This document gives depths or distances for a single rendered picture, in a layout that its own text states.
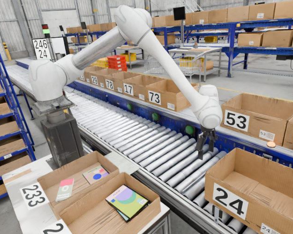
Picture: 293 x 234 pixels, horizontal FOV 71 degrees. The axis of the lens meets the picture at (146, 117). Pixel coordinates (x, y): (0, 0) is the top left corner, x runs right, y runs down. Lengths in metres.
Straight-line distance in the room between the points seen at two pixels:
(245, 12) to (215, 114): 5.52
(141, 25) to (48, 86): 0.63
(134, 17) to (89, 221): 0.99
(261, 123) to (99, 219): 1.03
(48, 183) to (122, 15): 1.02
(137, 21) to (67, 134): 0.81
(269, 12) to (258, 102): 4.57
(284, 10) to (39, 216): 5.83
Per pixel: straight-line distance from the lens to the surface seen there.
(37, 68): 1.31
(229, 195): 1.05
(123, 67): 7.18
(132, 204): 1.09
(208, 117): 0.92
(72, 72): 1.42
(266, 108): 1.68
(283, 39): 5.75
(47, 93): 1.32
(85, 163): 1.45
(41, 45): 2.44
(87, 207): 1.17
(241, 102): 1.73
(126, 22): 1.06
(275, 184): 1.28
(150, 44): 1.05
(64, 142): 1.43
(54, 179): 1.41
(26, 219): 1.31
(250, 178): 1.32
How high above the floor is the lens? 1.60
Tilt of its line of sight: 25 degrees down
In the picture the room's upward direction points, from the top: 6 degrees counter-clockwise
